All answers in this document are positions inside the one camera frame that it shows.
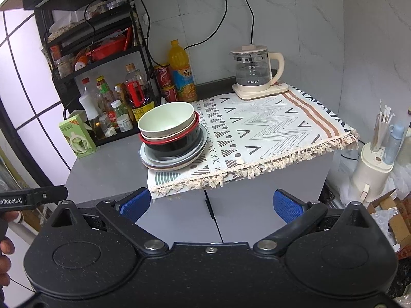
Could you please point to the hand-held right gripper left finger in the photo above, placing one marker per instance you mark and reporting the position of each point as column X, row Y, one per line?
column 136, row 203

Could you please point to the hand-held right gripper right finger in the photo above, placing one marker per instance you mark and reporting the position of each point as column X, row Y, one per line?
column 287, row 207

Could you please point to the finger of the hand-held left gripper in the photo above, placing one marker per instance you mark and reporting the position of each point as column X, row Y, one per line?
column 48, row 194

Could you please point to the plain white deep plate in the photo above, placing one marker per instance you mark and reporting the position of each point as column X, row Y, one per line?
column 151, row 163

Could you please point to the white plate ringed rim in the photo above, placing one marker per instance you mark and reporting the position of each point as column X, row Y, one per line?
column 179, row 168

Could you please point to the red and black bowl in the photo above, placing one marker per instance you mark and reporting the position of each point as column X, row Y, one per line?
column 179, row 146

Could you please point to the white deep plate blue print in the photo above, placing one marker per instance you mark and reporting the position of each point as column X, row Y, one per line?
column 198, row 150

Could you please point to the pale green bowl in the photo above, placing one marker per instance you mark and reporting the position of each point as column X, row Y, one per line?
column 185, row 131
column 167, row 118

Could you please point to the person's left hand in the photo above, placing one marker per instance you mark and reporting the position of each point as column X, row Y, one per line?
column 6, row 246

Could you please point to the green cardboard box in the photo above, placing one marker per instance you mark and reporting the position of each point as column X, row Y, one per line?
column 77, row 136

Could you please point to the white capped seasoning bottle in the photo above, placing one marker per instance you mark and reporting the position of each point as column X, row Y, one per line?
column 124, row 123

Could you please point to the small glass spice jar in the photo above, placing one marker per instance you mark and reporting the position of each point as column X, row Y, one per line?
column 107, row 126

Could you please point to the patterned fringed table cloth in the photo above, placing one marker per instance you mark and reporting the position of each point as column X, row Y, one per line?
column 273, row 125

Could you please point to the cream chopstick holder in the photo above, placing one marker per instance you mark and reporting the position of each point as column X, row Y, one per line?
column 369, row 173

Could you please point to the brown cardboard box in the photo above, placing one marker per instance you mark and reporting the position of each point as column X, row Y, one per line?
column 391, row 218

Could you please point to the yellow capped sauce bottle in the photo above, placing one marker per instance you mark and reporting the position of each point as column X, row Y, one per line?
column 103, row 94

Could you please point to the red capped clear bottle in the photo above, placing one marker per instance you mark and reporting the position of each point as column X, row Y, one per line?
column 86, row 86

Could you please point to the cream kettle base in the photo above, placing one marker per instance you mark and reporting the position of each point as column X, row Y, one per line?
column 257, row 93

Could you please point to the light blue thermos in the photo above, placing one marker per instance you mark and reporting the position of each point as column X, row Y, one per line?
column 393, row 147

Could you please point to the bundle of chopsticks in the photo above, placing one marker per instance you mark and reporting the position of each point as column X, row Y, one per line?
column 380, row 128

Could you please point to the orange juice bottle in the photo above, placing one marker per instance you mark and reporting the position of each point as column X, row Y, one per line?
column 183, row 77

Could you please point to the glass electric kettle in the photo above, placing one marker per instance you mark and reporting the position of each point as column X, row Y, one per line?
column 252, row 70

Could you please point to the black metal kitchen rack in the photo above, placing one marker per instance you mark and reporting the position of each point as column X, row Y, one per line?
column 106, row 61

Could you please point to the red plastic basin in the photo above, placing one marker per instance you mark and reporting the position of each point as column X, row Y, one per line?
column 107, row 49

